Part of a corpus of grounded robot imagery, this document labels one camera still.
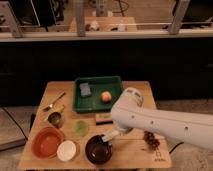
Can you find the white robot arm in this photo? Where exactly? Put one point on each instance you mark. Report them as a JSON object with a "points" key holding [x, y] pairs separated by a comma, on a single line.
{"points": [[128, 112]]}

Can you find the wooden block brush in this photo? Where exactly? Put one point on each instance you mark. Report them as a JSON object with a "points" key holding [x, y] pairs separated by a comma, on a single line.
{"points": [[103, 118]]}

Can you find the dark purple bowl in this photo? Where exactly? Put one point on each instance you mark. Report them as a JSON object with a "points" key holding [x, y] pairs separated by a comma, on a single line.
{"points": [[97, 151]]}

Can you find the small white bowl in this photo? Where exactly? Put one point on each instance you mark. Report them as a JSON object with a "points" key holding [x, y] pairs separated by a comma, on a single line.
{"points": [[66, 150]]}

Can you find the orange bowl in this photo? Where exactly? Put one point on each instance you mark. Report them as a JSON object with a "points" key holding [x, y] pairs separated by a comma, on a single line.
{"points": [[46, 142]]}

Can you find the peach fruit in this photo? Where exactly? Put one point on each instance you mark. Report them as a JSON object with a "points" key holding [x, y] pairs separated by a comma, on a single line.
{"points": [[106, 97]]}

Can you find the green plastic tray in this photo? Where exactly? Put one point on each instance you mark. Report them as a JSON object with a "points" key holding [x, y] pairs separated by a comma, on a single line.
{"points": [[97, 85]]}

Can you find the grey blue sponge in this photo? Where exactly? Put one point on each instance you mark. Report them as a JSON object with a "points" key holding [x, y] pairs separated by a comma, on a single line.
{"points": [[85, 89]]}

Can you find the green round lid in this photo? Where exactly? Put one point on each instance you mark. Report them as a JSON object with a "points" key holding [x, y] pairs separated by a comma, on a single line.
{"points": [[81, 128]]}

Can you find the metal measuring cup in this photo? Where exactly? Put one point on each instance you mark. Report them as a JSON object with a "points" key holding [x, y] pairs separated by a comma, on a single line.
{"points": [[55, 118]]}

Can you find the bunch of dark grapes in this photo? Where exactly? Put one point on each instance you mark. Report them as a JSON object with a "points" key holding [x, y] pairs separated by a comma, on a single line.
{"points": [[150, 139]]}

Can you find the wooden table board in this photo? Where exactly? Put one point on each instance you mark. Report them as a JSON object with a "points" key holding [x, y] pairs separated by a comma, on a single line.
{"points": [[129, 152]]}

